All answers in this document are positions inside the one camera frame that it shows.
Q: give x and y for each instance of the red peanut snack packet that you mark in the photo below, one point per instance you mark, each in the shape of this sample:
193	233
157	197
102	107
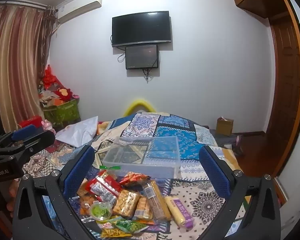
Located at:
133	178

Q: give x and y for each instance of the striped brown curtain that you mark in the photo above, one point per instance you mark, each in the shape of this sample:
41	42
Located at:
12	62

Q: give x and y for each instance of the green pea packet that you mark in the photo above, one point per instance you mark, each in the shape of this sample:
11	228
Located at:
130	226

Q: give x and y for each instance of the clear biscuit packet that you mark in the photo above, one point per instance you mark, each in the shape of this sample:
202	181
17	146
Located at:
125	202
143	207

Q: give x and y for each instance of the small black wall monitor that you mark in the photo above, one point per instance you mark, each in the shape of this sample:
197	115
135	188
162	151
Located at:
141	57

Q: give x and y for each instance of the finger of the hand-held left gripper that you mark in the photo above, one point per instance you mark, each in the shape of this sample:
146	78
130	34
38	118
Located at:
27	131
40	140

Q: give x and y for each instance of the yellow roll purple label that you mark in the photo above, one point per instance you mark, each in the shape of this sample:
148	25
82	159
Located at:
178	211

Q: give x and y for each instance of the clear plastic storage box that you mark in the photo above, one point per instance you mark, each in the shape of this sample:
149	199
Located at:
162	170

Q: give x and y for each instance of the white air conditioner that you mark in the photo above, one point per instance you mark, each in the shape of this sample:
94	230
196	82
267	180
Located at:
80	5

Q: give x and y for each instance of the brown stick biscuit packet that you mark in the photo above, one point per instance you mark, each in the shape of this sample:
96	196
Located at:
153	200

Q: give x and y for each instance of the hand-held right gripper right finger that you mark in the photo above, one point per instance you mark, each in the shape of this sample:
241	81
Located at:
215	173

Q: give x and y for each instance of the long yellow wafer packet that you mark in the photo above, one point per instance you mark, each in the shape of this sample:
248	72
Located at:
163	200

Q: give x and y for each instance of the white pillow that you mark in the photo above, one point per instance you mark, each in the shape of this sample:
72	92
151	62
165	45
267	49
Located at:
77	131

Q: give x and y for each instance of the yellow fries packet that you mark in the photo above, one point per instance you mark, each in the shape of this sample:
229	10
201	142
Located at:
115	233

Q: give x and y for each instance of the green fabric storage box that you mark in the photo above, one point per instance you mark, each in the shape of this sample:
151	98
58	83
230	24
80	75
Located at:
62	111

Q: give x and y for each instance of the large black wall television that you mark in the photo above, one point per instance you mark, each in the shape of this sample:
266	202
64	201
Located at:
141	28

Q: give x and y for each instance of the red white snack packet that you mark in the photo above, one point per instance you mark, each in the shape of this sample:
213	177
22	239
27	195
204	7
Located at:
101	190

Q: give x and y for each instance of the red flat box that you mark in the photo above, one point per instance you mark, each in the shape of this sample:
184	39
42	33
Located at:
30	122

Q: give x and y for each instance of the pink plush toy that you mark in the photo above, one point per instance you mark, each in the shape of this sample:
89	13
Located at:
46	126

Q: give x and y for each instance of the orange snack bag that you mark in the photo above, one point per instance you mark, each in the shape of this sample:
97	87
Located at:
86	203

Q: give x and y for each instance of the dark cloth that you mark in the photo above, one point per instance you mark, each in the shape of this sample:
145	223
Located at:
237	146

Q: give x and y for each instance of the green jelly cup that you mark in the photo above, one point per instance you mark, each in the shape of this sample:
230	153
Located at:
100	210

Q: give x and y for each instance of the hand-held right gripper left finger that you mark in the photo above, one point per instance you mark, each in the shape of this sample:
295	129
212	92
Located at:
78	173

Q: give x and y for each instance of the brown cardboard box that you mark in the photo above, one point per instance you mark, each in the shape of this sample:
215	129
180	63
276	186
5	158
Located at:
225	127

